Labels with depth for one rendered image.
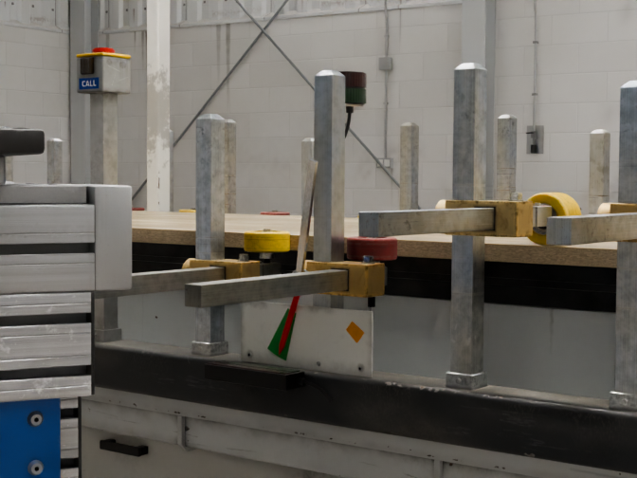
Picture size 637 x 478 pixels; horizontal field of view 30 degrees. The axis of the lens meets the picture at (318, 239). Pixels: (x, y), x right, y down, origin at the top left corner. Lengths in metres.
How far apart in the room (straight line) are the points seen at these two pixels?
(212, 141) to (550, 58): 7.54
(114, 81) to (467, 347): 0.84
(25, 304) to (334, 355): 0.90
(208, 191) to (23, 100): 9.80
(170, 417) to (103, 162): 0.47
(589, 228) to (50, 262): 0.61
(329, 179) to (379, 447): 0.42
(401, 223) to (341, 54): 8.90
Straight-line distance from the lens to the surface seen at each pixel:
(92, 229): 1.03
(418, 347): 2.02
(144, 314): 2.43
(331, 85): 1.84
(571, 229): 1.31
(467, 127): 1.71
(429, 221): 1.53
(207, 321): 2.01
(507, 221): 1.67
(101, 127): 2.18
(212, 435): 2.07
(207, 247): 2.00
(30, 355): 1.03
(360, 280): 1.80
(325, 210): 1.84
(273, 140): 10.72
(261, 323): 1.93
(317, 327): 1.86
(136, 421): 2.20
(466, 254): 1.71
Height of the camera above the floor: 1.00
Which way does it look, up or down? 3 degrees down
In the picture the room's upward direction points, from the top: straight up
